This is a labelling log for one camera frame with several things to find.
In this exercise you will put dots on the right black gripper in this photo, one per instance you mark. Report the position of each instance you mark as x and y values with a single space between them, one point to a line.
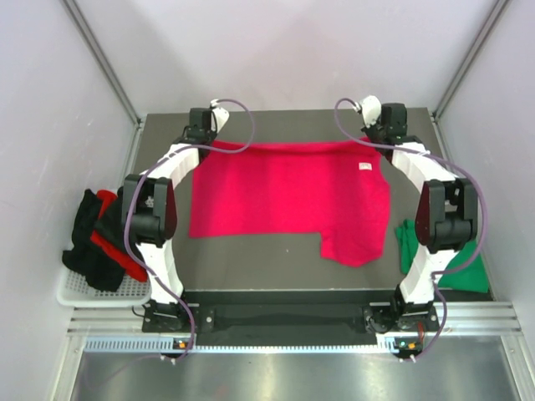
367 131

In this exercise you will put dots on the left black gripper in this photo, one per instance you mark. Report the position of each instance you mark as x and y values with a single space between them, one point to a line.
212 134

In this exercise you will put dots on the pink t shirt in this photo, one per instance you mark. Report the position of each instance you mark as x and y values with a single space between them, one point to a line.
333 189

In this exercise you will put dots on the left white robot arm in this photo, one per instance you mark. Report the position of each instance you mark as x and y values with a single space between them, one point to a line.
152 214

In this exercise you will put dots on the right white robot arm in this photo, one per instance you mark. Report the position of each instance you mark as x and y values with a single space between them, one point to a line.
447 213

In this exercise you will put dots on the black t shirt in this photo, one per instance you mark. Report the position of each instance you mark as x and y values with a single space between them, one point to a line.
85 257

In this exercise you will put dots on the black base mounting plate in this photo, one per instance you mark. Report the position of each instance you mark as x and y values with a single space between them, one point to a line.
358 311

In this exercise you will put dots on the white plastic basket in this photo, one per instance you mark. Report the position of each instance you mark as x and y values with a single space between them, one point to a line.
74 291

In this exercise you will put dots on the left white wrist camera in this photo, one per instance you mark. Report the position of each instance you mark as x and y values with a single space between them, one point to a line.
219 116

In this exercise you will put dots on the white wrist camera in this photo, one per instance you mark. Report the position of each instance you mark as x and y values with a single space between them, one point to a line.
370 109
219 116

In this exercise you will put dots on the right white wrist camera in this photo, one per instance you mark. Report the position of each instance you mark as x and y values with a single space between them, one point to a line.
370 109

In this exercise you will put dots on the left aluminium frame post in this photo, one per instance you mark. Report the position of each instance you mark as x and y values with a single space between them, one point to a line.
80 22

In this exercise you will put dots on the aluminium frame post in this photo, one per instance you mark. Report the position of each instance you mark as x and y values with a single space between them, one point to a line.
80 22
477 44

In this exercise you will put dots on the right aluminium frame post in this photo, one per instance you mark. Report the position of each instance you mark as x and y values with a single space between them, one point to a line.
477 44

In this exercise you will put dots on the aluminium front rail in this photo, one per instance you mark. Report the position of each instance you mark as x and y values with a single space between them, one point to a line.
462 319

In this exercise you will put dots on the grey slotted cable duct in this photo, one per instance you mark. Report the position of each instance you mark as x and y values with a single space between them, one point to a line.
178 345

